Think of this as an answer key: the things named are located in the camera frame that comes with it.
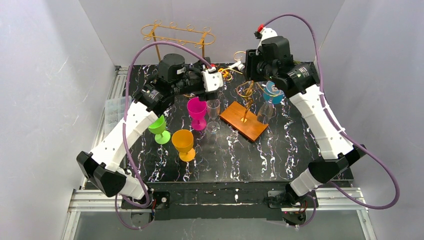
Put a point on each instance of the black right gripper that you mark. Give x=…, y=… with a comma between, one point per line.
x=249, y=65

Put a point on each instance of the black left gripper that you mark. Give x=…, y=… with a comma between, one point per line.
x=197, y=84

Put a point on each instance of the magenta plastic wine glass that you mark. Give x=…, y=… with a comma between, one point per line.
x=197, y=110

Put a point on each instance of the blue plastic wine glass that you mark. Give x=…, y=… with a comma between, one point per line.
x=271, y=93

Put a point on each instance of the clear wine glass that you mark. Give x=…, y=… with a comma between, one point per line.
x=265, y=112
x=213, y=111

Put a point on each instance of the orange plastic wine glass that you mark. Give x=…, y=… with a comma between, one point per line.
x=183, y=141

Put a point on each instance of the green plastic wine glass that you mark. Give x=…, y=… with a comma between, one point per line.
x=158, y=128

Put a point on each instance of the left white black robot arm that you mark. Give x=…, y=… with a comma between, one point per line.
x=101, y=165

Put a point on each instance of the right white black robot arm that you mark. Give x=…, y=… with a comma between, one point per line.
x=300, y=83

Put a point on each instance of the gold rectangular hanging rack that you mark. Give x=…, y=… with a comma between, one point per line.
x=179, y=36

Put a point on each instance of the white pipe fitting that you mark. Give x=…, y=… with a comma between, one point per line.
x=237, y=66

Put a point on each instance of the yellow tape measure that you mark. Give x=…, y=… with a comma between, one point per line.
x=226, y=74

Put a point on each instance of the clear plastic screw box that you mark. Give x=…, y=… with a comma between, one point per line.
x=113, y=113

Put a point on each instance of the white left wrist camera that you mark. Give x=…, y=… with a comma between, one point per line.
x=212, y=79

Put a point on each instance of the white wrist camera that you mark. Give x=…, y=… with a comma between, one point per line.
x=263, y=33
x=212, y=79

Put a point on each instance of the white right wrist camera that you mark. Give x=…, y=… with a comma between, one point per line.
x=263, y=33

